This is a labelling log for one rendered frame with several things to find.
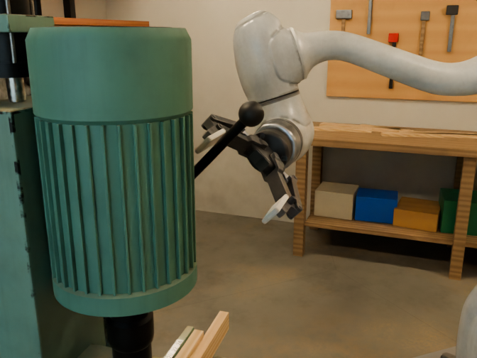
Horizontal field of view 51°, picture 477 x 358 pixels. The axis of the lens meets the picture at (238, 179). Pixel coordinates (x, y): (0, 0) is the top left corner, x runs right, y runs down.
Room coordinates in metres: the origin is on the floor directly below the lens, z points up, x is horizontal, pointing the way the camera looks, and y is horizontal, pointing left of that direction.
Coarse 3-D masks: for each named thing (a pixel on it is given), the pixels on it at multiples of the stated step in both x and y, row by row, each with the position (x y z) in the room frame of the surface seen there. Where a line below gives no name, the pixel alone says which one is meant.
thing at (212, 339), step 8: (224, 312) 0.93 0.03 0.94; (216, 320) 0.90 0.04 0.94; (224, 320) 0.91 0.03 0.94; (216, 328) 0.87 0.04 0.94; (224, 328) 0.91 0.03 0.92; (208, 336) 0.85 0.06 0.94; (216, 336) 0.86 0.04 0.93; (200, 344) 0.82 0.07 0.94; (208, 344) 0.82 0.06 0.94; (216, 344) 0.86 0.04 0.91; (200, 352) 0.79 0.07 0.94; (208, 352) 0.81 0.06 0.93
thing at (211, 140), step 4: (216, 132) 0.72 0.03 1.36; (220, 132) 0.73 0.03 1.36; (224, 132) 0.74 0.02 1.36; (208, 136) 0.69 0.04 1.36; (212, 136) 0.69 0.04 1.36; (216, 136) 0.71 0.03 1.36; (220, 136) 0.73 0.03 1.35; (204, 140) 0.68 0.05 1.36; (208, 140) 0.68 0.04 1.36; (212, 140) 0.69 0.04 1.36; (216, 140) 0.73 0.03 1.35; (200, 144) 0.69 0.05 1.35; (204, 144) 0.68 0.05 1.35; (208, 144) 0.69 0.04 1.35; (212, 144) 0.73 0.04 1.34; (196, 148) 0.69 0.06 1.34; (200, 148) 0.68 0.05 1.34; (204, 148) 0.70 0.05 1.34; (196, 152) 0.69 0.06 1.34; (200, 152) 0.69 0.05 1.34
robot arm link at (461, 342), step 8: (472, 296) 0.99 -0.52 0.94; (464, 304) 1.01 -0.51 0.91; (472, 304) 0.98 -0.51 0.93; (464, 312) 0.99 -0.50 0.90; (472, 312) 0.97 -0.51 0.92; (464, 320) 0.98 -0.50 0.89; (472, 320) 0.96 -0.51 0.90; (464, 328) 0.98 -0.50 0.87; (472, 328) 0.95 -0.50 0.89; (464, 336) 0.97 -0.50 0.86; (472, 336) 0.94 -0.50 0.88; (456, 344) 1.01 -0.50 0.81; (464, 344) 0.97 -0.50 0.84; (472, 344) 0.94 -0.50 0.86; (456, 352) 1.00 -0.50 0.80; (464, 352) 0.96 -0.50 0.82; (472, 352) 0.93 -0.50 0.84
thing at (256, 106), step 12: (240, 108) 0.67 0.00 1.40; (252, 108) 0.66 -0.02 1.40; (240, 120) 0.67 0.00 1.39; (252, 120) 0.66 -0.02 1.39; (228, 132) 0.68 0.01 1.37; (240, 132) 0.68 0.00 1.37; (216, 144) 0.68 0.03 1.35; (228, 144) 0.68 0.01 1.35; (204, 156) 0.69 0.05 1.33; (216, 156) 0.69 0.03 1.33; (204, 168) 0.69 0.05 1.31
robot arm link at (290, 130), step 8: (272, 120) 0.92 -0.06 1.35; (280, 120) 0.91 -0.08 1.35; (264, 128) 0.88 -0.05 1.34; (272, 128) 0.88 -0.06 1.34; (280, 128) 0.87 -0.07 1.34; (288, 128) 0.88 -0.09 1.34; (296, 128) 0.91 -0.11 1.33; (288, 136) 0.87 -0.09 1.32; (296, 136) 0.88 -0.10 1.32; (296, 144) 0.87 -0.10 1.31; (296, 152) 0.87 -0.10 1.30
